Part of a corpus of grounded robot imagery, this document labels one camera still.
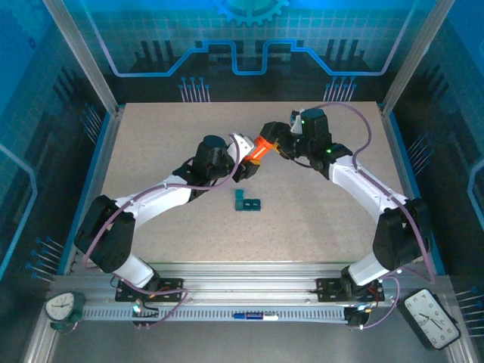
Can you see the aluminium table side rail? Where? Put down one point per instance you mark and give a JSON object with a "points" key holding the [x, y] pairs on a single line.
{"points": [[102, 159], [395, 151]]}

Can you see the green round alarm clock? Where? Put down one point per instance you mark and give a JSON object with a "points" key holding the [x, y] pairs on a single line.
{"points": [[60, 304]]}

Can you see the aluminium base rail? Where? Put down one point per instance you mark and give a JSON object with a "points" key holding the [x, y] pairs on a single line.
{"points": [[246, 283]]}

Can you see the orange pill bottle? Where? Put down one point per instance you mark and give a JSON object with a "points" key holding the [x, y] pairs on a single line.
{"points": [[259, 153]]}

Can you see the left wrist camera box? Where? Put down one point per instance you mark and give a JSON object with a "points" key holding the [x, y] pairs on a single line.
{"points": [[242, 141]]}

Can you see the teal pill organizer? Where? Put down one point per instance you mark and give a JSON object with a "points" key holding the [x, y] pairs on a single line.
{"points": [[251, 205]]}

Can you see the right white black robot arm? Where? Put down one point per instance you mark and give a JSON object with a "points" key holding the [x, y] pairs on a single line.
{"points": [[363, 185]]}

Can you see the black alarm clock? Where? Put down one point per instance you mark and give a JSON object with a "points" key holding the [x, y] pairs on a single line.
{"points": [[427, 315]]}

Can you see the blue white marker pen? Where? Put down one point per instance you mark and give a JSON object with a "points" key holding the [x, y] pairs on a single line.
{"points": [[253, 315]]}

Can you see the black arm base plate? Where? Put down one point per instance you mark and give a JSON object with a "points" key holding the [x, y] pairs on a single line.
{"points": [[170, 291], [329, 291]]}

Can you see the black controller box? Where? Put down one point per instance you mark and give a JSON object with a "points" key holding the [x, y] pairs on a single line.
{"points": [[357, 317], [145, 312]]}

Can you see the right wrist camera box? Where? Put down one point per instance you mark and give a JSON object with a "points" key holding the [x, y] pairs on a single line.
{"points": [[296, 126]]}

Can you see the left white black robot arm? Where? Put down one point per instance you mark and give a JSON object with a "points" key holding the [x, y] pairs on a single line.
{"points": [[151, 200]]}

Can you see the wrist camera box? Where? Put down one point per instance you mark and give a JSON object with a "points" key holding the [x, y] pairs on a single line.
{"points": [[242, 141], [296, 126]]}

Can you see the aluminium frame post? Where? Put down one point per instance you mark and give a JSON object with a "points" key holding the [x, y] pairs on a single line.
{"points": [[81, 49], [412, 56]]}

